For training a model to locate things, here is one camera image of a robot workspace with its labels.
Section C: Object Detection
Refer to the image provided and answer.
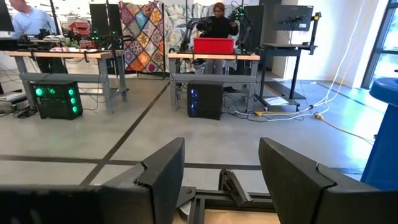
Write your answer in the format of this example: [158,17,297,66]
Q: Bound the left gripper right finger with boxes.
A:
[257,136,398,224]

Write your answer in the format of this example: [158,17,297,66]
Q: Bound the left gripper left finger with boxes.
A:
[0,136,187,224]

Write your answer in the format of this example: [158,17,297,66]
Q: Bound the blue plastic bin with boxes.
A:
[360,77,398,191]

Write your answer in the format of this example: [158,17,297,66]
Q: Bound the red plastic bin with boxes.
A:
[193,37,236,55]

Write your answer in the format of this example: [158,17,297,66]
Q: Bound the white papers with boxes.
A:
[263,95,290,106]

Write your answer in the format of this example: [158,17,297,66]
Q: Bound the computer tower blue lights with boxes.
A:
[186,80,224,121]

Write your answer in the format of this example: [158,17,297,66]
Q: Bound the computer tower green lights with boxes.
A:
[30,80,84,121]

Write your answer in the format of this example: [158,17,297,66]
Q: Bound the black monitor stand cart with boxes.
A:
[254,11,323,112]

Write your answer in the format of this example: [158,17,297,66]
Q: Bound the wooden-top workbench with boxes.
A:
[5,49,129,114]
[167,52,261,113]

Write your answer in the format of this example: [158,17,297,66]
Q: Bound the colourful patchwork quilt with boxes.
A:
[118,0,165,74]

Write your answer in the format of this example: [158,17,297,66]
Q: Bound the floral fabric backdrop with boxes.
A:
[163,2,218,74]

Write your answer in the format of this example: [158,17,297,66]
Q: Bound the black monitor back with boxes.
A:
[272,4,315,32]

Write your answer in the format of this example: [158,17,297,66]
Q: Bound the person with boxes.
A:
[8,0,58,40]
[196,2,240,75]

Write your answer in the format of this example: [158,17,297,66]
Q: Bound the red crate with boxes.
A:
[68,21,91,37]

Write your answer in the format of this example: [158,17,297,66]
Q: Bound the black panel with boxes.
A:
[89,2,124,37]

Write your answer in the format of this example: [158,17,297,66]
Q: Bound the black screen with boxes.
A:
[0,0,16,32]

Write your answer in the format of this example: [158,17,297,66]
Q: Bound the black aluminium table frame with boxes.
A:
[175,167,277,224]

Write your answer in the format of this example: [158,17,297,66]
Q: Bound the yellow extension cable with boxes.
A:
[253,110,376,146]

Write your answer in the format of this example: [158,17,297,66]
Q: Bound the white hanging cable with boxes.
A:
[270,0,368,122]

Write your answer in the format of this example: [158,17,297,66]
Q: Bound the dark window frame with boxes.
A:
[361,0,398,90]

